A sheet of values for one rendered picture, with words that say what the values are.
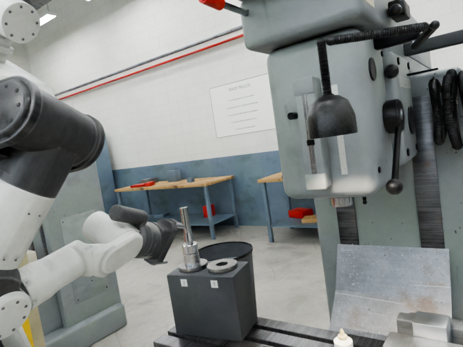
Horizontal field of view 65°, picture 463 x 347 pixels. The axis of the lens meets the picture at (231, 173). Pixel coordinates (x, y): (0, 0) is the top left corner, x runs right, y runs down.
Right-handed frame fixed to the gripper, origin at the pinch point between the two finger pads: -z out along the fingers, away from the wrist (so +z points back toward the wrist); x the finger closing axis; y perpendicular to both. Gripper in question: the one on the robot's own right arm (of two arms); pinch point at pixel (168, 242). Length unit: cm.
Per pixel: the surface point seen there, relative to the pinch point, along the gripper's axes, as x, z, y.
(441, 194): 44, -26, -57
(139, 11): 257, -401, 482
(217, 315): -13.3, -12.8, -17.3
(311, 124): 33, 37, -33
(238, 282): -2.2, -11.9, -19.1
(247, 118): 143, -430, 200
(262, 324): -11.6, -23.4, -28.0
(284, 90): 42, 21, -20
